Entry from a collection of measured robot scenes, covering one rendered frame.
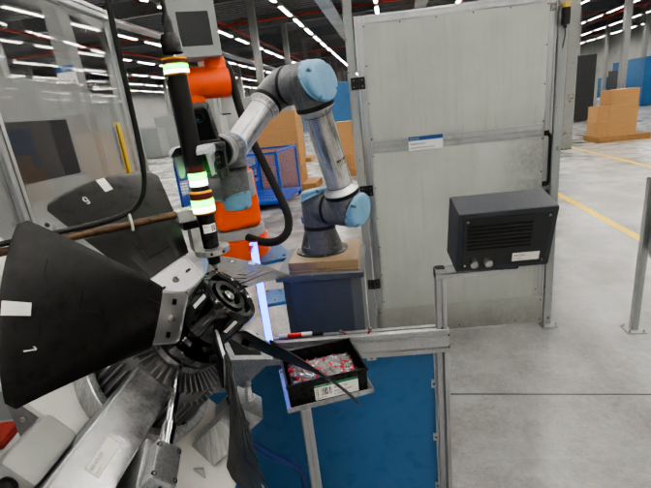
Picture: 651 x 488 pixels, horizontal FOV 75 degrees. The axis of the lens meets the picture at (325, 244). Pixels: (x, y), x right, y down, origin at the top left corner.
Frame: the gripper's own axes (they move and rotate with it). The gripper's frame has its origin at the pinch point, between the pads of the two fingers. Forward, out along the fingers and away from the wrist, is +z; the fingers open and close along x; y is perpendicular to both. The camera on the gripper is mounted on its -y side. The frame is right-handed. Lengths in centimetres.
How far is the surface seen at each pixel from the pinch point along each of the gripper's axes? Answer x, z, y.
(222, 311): -5.4, 12.3, 26.8
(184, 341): 2.8, 11.3, 32.7
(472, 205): -62, -36, 24
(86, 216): 20.3, 2.2, 10.0
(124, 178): 16.7, -7.7, 4.8
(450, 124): -92, -182, 10
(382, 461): -32, -39, 112
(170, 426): 0.9, 25.9, 38.8
